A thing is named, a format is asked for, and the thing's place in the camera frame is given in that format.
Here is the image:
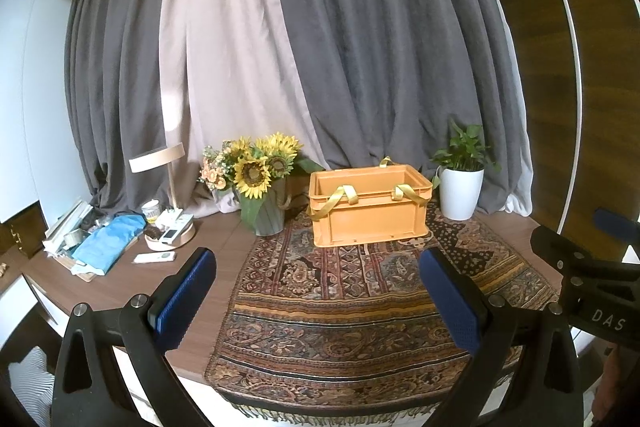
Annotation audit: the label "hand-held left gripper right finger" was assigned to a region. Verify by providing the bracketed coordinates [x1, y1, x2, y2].
[419, 248, 586, 427]

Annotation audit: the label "person's right forearm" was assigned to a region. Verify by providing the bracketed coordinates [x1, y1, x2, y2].
[592, 342, 632, 423]

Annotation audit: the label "green potted plant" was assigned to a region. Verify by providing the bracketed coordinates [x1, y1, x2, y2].
[430, 119, 502, 190]

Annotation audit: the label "ribbed pale green vase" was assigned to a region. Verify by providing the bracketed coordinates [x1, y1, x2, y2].
[232, 186, 287, 237]

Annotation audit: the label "striped cloth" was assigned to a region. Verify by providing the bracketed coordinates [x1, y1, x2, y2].
[7, 347, 57, 420]

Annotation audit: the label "patterned oriental rug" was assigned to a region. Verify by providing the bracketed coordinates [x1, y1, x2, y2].
[204, 201, 562, 425]

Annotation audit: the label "white remote grey buttons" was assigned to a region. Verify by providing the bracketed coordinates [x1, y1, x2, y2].
[160, 214, 194, 243]

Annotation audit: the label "stack of white papers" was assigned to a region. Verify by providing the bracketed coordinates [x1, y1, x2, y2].
[42, 198, 97, 260]

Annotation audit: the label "white remote control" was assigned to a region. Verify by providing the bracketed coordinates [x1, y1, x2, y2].
[132, 250, 179, 266]

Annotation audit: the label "brown jute bag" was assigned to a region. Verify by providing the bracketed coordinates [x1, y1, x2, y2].
[272, 176, 311, 212]

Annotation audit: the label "light blue cloth pouch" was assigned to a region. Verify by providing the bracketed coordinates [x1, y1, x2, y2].
[71, 214, 149, 277]

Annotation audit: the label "artificial sunflower bouquet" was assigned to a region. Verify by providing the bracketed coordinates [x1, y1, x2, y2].
[199, 132, 326, 202]

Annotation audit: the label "white round desk lamp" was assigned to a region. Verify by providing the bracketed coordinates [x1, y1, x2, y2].
[128, 143, 197, 254]

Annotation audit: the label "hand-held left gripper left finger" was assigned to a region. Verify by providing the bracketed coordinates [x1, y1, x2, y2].
[50, 247, 218, 427]

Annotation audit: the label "orange plastic crate yellow ribbons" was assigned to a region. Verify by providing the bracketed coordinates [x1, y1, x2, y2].
[307, 156, 434, 249]

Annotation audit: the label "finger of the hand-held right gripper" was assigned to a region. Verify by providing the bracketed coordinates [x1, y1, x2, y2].
[530, 225, 640, 294]
[593, 206, 640, 249]

